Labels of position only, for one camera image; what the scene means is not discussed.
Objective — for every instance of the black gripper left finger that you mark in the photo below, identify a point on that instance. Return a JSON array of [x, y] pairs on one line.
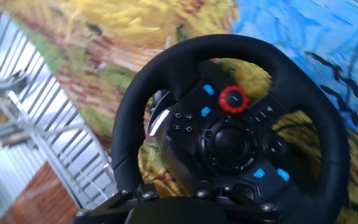
[[110, 208]]

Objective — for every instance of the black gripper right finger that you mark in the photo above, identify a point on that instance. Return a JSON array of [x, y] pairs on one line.
[[247, 211]]

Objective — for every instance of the aluminium profile bracket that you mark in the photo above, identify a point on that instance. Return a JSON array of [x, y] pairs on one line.
[[2, 85]]

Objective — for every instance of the painted wheat field mat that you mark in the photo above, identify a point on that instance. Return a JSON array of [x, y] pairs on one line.
[[135, 25]]

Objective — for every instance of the black racing steering wheel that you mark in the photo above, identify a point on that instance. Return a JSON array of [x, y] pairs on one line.
[[197, 53]]

